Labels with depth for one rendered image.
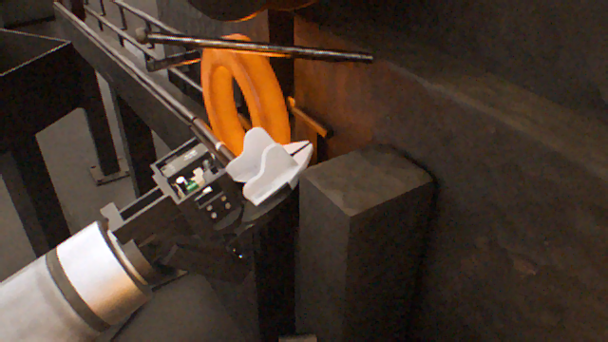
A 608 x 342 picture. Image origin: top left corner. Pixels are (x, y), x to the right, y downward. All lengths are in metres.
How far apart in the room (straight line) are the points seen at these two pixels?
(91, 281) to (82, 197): 1.37
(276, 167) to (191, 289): 0.96
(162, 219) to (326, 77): 0.23
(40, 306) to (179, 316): 0.91
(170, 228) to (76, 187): 1.41
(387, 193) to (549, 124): 0.13
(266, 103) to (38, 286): 0.28
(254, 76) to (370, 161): 0.17
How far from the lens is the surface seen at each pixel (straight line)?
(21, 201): 1.15
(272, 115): 0.55
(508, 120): 0.40
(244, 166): 0.53
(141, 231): 0.48
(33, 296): 0.49
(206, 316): 1.36
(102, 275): 0.47
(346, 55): 0.47
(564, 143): 0.38
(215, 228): 0.49
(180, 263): 0.52
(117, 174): 1.89
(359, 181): 0.43
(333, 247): 0.43
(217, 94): 0.68
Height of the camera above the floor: 1.05
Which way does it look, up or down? 36 degrees down
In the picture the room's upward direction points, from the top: straight up
